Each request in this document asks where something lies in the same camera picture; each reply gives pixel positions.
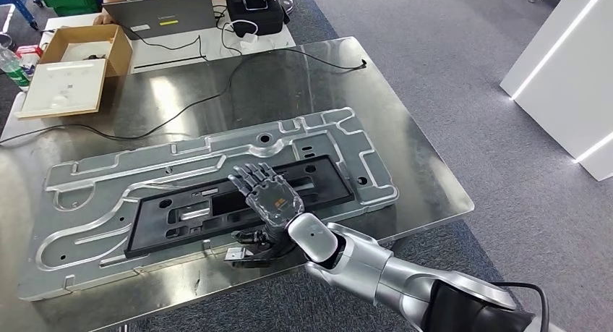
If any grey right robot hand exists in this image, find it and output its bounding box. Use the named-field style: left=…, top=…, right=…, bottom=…
left=227, top=163, right=306, bottom=247

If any black plastic plate frame part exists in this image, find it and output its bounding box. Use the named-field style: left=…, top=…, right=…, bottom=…
left=124, top=155, right=356, bottom=260

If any stainless steel workbench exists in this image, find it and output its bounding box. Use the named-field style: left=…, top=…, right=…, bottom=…
left=0, top=36, right=475, bottom=332

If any white power adapter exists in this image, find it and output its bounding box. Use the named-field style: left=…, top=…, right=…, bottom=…
left=238, top=20, right=260, bottom=51

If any white desk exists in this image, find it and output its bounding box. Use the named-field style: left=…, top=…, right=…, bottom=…
left=0, top=0, right=297, bottom=144

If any embossed metal fixture plate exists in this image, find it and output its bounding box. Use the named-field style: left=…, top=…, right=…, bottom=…
left=18, top=106, right=400, bottom=302

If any black equipment case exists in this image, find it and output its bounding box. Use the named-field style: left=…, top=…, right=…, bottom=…
left=226, top=0, right=291, bottom=38

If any open cardboard box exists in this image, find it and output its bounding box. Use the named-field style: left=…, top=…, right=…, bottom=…
left=39, top=24, right=134, bottom=77

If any grey laptop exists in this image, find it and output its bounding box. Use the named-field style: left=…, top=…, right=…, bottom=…
left=101, top=0, right=218, bottom=41

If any red white small carton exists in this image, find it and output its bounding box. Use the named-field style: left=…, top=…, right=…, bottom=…
left=17, top=44, right=44, bottom=77

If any clear bottle green label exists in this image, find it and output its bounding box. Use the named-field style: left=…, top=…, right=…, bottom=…
left=0, top=44, right=30, bottom=92

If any white illuminated counter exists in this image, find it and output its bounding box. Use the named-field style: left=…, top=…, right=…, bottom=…
left=499, top=0, right=613, bottom=182

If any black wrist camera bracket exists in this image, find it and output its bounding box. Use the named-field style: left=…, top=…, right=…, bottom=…
left=229, top=242, right=299, bottom=269

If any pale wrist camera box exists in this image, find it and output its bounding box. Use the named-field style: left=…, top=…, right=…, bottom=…
left=223, top=247, right=253, bottom=264

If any long black table cable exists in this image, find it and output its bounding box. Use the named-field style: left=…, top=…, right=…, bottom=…
left=0, top=47, right=369, bottom=148

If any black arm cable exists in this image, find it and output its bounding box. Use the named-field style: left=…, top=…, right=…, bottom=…
left=490, top=281, right=550, bottom=332

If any blue steel frame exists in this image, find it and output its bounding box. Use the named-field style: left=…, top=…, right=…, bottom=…
left=0, top=0, right=39, bottom=32

